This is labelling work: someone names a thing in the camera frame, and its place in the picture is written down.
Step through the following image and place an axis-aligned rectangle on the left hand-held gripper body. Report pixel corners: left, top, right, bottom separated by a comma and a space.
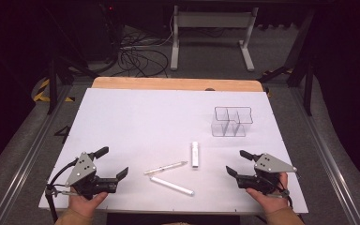
65, 151, 120, 202

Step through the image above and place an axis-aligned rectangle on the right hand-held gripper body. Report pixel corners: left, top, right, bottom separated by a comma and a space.
234, 152, 298, 196

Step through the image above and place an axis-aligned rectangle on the clear acrylic organizer box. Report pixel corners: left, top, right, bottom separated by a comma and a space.
211, 106, 254, 138

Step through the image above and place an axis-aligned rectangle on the white cylindrical tube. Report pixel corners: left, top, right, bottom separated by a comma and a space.
190, 141, 200, 169

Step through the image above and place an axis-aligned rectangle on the clear barrel pen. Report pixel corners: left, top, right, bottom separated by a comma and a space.
143, 160, 188, 175

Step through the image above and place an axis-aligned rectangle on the white pen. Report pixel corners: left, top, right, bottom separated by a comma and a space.
149, 175, 196, 197

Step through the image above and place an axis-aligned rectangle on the person's left hand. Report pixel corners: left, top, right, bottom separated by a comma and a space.
67, 187, 109, 218

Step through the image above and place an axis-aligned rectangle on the person's right hand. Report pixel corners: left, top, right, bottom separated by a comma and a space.
246, 172, 290, 216

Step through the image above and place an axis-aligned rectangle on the white table cover sheet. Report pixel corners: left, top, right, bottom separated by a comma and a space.
37, 87, 309, 216

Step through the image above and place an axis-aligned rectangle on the black metal stand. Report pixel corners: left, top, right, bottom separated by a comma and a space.
257, 7, 317, 117
43, 6, 99, 116

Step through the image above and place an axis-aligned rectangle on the yellow black hazard tape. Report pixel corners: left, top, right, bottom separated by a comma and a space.
33, 78, 76, 103

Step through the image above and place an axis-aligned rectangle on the black equipment case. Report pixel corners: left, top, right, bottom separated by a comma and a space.
74, 0, 121, 62

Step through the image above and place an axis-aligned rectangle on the right hand-held gripper cable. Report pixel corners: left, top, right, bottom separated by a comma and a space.
274, 179, 295, 210

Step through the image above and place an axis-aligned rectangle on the hand-held gripper cable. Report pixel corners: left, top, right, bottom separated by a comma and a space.
44, 157, 80, 223
274, 179, 295, 210

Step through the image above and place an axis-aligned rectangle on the left hand-held gripper cable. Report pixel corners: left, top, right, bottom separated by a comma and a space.
44, 157, 80, 223

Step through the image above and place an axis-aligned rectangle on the aluminium floor rail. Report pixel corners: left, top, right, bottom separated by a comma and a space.
289, 86, 360, 225
0, 85, 76, 225

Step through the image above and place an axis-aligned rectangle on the tangle of black floor cables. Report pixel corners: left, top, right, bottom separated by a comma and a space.
111, 29, 171, 79

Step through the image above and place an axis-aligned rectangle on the white metal frame stand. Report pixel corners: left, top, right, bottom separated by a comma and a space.
170, 5, 260, 72

